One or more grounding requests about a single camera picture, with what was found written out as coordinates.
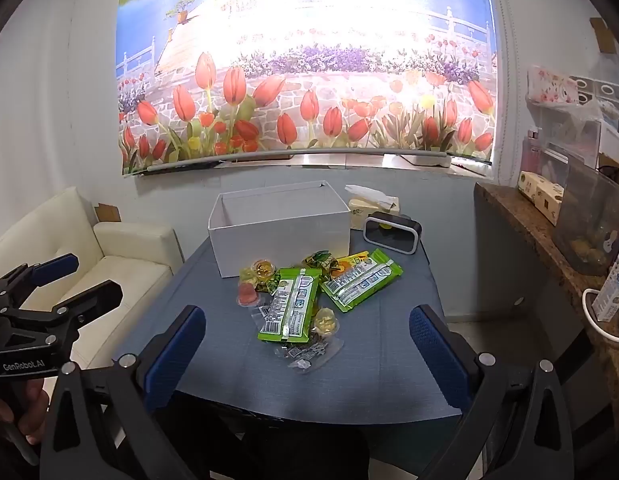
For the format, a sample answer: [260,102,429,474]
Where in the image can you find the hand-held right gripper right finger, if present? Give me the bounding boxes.
[408,303,576,480]

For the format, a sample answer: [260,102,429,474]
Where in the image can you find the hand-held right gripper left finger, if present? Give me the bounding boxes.
[38,304,225,480]

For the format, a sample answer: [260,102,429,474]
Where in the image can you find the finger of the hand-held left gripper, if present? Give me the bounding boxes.
[0,253,81,312]
[0,279,125,347]

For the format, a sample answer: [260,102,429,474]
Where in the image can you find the green snack packet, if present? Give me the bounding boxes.
[258,267,321,344]
[320,249,405,314]

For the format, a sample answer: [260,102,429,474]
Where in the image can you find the golden yellow jelly cup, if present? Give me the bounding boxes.
[311,308,341,336]

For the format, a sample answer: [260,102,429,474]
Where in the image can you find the green candy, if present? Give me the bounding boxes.
[302,249,341,277]

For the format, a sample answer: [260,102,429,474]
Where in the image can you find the white cardboard box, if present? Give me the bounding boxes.
[208,180,352,279]

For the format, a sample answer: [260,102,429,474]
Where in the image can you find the person's left hand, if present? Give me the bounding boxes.
[0,376,51,446]

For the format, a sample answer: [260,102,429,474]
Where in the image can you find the cream sofa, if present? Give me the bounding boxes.
[0,186,185,377]

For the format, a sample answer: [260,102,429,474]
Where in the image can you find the blue tablecloth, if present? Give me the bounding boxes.
[112,230,463,423]

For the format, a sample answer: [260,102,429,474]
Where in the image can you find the red jelly cup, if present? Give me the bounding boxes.
[236,282,263,307]

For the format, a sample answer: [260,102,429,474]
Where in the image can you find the clear plastic wrappers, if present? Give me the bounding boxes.
[274,334,345,374]

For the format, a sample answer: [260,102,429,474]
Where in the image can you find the yellow snack packet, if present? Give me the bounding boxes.
[335,252,371,269]

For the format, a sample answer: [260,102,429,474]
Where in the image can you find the black desk clock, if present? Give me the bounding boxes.
[363,212,423,255]

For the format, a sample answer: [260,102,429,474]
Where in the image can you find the yellow tissue box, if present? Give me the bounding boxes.
[344,184,401,231]

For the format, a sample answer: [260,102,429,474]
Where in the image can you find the white milk carton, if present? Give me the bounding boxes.
[591,247,619,323]

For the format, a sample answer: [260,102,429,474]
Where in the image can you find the cream patterned box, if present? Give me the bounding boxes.
[518,170,565,227]

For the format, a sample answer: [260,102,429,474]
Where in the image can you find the translucent plastic container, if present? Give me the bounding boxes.
[553,159,619,277]

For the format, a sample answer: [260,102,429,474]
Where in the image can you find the clear plastic bag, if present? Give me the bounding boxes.
[533,102,602,163]

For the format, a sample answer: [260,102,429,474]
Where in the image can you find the floral printed box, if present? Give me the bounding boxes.
[526,64,581,107]

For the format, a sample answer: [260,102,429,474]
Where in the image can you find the cardboard flap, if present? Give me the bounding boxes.
[589,17,618,54]

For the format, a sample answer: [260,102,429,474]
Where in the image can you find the white cable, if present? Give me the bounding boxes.
[581,287,619,344]

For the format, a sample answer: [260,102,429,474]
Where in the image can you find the metal wall ledge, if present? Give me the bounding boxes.
[224,149,493,179]

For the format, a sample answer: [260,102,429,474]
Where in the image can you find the tulip wall poster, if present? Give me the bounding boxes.
[116,0,499,177]

